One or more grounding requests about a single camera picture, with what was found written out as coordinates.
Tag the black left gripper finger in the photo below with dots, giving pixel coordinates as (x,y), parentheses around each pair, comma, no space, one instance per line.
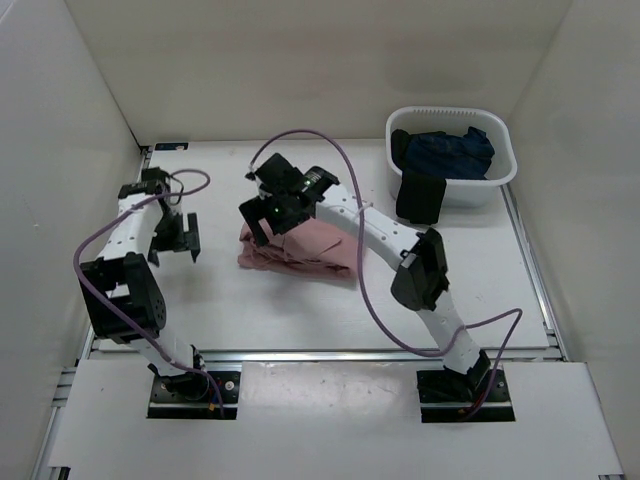
(192,237)
(155,255)

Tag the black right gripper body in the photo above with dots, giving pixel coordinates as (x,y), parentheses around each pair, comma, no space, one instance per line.
(282,210)

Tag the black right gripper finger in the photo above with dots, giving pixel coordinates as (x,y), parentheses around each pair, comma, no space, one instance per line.
(256,215)
(278,226)

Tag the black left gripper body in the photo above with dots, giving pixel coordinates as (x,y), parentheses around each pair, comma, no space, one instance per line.
(169,233)

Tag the pink trousers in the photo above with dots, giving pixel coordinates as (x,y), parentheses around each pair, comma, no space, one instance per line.
(313,250)

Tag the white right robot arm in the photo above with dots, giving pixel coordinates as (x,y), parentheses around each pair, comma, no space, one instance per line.
(417,258)

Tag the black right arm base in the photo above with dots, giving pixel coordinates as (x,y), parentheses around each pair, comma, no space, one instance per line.
(444,398)

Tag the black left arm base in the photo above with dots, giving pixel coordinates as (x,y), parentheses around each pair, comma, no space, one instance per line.
(192,397)

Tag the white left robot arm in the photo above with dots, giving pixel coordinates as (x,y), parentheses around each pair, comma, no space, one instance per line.
(122,297)

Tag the blue label sticker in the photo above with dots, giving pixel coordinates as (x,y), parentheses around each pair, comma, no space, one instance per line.
(171,146)

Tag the black garment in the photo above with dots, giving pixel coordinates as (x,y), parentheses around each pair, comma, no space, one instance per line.
(423,184)

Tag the white plastic basket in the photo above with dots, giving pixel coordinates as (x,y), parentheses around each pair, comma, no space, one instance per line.
(456,121)

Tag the blue denim garment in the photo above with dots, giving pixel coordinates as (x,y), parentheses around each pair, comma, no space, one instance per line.
(441,155)

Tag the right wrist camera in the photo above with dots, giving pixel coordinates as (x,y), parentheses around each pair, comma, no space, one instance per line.
(276,175)

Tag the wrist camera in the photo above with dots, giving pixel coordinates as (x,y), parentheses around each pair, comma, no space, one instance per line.
(276,175)
(152,182)

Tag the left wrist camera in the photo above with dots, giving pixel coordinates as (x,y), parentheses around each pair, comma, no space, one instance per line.
(152,182)

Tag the aluminium table edge rail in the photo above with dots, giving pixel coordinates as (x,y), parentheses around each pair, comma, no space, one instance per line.
(545,306)

